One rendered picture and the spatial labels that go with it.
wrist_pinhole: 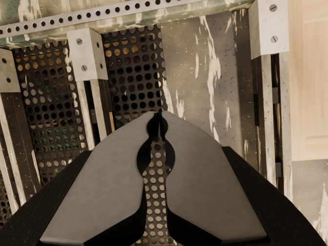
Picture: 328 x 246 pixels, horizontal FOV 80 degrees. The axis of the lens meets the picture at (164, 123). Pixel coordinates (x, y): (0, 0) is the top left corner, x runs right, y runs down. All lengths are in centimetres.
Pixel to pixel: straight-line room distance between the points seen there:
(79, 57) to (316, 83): 60
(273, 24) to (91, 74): 44
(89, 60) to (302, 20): 53
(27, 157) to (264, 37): 73
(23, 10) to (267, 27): 61
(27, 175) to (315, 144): 82
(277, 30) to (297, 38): 9
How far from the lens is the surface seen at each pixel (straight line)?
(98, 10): 59
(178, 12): 55
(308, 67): 62
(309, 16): 64
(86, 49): 56
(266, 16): 54
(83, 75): 56
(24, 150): 74
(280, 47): 54
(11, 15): 73
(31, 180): 76
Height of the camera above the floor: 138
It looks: 30 degrees down
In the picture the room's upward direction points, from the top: 179 degrees clockwise
